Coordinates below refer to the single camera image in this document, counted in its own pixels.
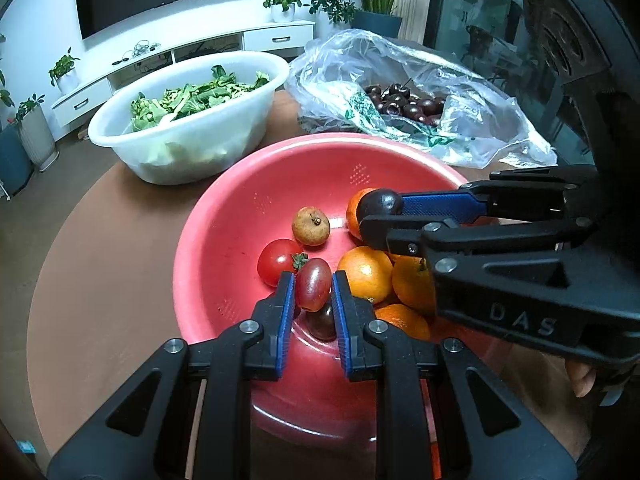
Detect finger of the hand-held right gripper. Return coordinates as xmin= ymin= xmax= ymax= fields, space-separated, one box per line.
xmin=400 ymin=165 xmax=601 ymax=222
xmin=360 ymin=215 xmax=598 ymax=271

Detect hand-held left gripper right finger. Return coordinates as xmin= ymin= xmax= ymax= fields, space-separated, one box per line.
xmin=331 ymin=270 xmax=578 ymax=480

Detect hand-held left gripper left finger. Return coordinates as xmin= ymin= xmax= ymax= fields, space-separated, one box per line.
xmin=47 ymin=271 xmax=297 ymax=480

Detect dark purple plum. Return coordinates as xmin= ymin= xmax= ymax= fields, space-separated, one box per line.
xmin=356 ymin=188 xmax=405 ymax=222

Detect purple red grape tomato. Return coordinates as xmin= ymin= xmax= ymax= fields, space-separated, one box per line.
xmin=295 ymin=257 xmax=333 ymax=311

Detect large orange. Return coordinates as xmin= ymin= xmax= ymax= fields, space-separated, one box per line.
xmin=336 ymin=246 xmax=394 ymax=302

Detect mandarin with stem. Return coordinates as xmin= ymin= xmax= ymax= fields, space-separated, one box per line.
xmin=391 ymin=256 xmax=437 ymax=316

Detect small orange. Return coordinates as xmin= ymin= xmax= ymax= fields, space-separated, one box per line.
xmin=346 ymin=188 xmax=381 ymax=240
xmin=374 ymin=303 xmax=432 ymax=342

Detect brown longan with stem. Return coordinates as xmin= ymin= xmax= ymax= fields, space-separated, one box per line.
xmin=292 ymin=206 xmax=331 ymax=247

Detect red plastic bowl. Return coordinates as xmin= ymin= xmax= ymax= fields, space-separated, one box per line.
xmin=172 ymin=132 xmax=506 ymax=443

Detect person's right hand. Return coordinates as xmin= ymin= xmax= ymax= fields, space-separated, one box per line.
xmin=566 ymin=362 xmax=598 ymax=398

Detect dark cherry tomato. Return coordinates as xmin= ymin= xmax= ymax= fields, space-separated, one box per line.
xmin=305 ymin=302 xmax=338 ymax=342

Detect pile of dark cherries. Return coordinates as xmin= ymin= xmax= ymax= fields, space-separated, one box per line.
xmin=363 ymin=80 xmax=446 ymax=128

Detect clear plastic bag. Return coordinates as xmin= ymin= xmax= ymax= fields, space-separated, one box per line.
xmin=285 ymin=29 xmax=558 ymax=170

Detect white plastic basin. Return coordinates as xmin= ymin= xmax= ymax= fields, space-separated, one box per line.
xmin=88 ymin=50 xmax=291 ymax=186

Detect glass sliding door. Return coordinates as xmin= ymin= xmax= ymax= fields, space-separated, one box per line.
xmin=422 ymin=0 xmax=601 ymax=166

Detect leafy green potted plant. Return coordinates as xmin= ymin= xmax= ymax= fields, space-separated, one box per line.
xmin=300 ymin=0 xmax=358 ymax=28

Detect white television cabinet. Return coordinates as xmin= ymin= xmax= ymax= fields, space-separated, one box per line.
xmin=50 ymin=20 xmax=317 ymax=128

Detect green leafy vegetables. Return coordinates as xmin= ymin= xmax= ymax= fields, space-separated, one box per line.
xmin=131 ymin=65 xmax=271 ymax=133

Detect bushy plant in white pot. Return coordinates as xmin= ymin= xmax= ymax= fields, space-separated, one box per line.
xmin=263 ymin=0 xmax=310 ymax=23

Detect plant in tall white pot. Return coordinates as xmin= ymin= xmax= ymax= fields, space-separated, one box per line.
xmin=14 ymin=94 xmax=57 ymax=171

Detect plant in dark pot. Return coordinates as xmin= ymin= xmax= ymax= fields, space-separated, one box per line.
xmin=0 ymin=35 xmax=33 ymax=198

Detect small plant in white pot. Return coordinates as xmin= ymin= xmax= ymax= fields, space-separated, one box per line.
xmin=48 ymin=47 xmax=82 ymax=96

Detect tangle of cables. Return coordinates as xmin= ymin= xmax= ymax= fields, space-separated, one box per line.
xmin=112 ymin=39 xmax=161 ymax=66

